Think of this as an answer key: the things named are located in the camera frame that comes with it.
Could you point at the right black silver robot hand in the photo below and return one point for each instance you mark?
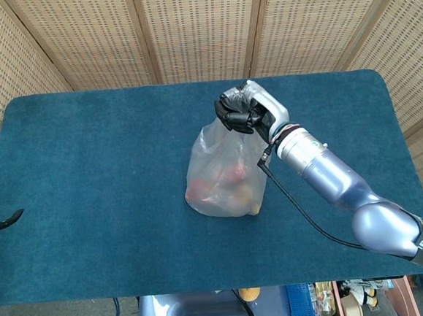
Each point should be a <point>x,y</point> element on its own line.
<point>266,106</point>

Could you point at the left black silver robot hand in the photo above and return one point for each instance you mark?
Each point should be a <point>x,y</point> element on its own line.
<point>7,221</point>

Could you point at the clear plastic shopping bag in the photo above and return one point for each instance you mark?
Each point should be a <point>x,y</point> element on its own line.
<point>219,157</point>

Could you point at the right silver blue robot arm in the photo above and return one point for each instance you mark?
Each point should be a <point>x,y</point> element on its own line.
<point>337,177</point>

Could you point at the silver blue robot base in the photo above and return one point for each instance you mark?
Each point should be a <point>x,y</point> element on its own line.
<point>194,313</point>

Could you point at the red orange snack packet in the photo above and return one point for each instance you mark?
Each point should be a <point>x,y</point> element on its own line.
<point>239,172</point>

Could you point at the teal blue table cloth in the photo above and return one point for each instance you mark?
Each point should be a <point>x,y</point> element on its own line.
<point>91,211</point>

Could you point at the woven rattan folding screen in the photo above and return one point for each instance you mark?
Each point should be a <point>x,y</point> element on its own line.
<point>201,30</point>

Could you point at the red yellow snack packet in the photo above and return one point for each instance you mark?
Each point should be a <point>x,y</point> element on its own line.
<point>199,188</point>

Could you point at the yellow round object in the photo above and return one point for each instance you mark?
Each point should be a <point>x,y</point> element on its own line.
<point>249,294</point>

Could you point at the blue plastic basket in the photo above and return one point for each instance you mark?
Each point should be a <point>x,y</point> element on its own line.
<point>299,299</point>

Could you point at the pink storage box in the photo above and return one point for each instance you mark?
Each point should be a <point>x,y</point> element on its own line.
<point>402,300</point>

